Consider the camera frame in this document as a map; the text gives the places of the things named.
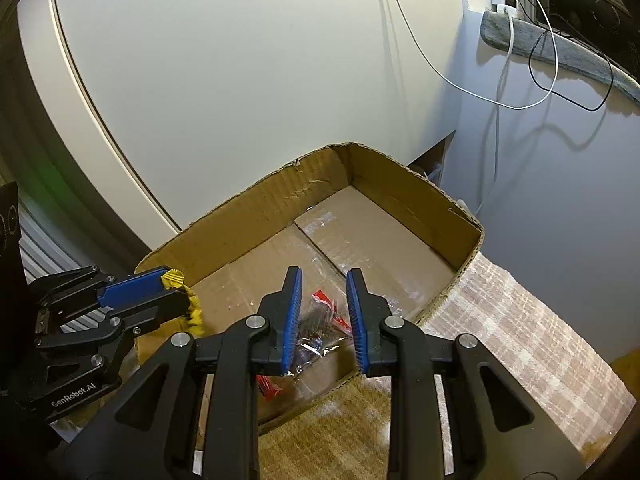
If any long white cable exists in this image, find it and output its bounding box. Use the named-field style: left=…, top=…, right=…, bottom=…
left=374, top=0, right=557, bottom=110

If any cardboard box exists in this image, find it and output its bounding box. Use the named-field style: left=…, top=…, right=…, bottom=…
left=132, top=142, right=486, bottom=436

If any clear packet with red ends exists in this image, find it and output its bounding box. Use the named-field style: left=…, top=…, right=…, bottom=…
left=255, top=289, right=357, bottom=402

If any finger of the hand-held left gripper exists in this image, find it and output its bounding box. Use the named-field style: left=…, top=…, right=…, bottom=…
left=34, top=287, right=193, bottom=361
left=27, top=266, right=185, bottom=318

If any yellow packet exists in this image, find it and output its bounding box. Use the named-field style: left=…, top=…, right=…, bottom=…
left=166, top=270, right=207, bottom=339

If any checkered blanket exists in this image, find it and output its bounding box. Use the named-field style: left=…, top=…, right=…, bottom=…
left=195, top=255, right=638, bottom=480

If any grey stone window sill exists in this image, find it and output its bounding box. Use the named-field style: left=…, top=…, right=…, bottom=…
left=479, top=10, right=640, bottom=107

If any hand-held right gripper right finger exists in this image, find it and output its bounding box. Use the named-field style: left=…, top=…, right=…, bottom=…
left=346, top=267, right=596, bottom=480

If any black cable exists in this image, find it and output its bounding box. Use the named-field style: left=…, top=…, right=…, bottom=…
left=527, top=0, right=616, bottom=112

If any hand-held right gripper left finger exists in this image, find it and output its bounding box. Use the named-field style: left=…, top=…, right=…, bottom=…
left=55, top=266, right=306, bottom=480

